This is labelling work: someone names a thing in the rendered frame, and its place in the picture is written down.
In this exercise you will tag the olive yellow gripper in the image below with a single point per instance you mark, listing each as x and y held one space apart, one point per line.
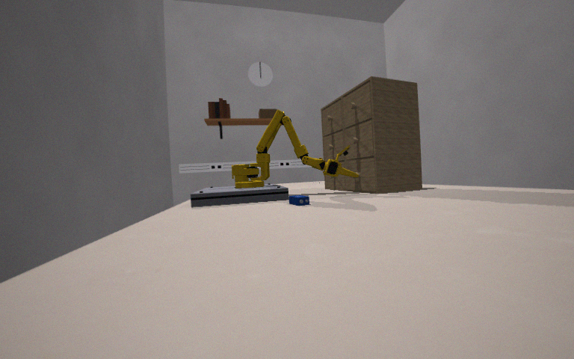
335 168

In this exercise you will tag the brown wooden chest of drawers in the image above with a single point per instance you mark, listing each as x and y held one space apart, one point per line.
396 135

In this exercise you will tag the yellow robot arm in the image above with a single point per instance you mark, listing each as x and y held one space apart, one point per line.
244 172

